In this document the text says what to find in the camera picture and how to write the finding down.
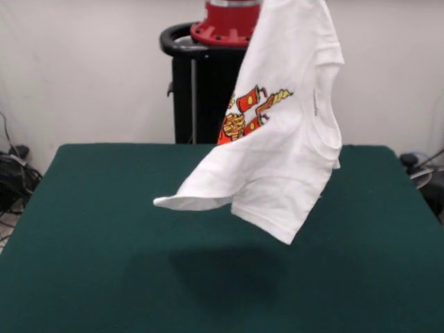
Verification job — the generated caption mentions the white towel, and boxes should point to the white towel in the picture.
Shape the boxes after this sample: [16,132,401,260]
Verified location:
[153,0,346,246]

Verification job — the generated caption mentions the dark green table cloth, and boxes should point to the dark green table cloth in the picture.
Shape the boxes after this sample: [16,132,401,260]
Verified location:
[0,143,444,333]

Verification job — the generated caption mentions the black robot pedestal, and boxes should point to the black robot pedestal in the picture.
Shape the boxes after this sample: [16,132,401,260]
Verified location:
[159,22,251,145]

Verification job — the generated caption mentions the black cable tangle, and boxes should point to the black cable tangle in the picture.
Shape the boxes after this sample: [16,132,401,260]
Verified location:
[0,110,44,240]

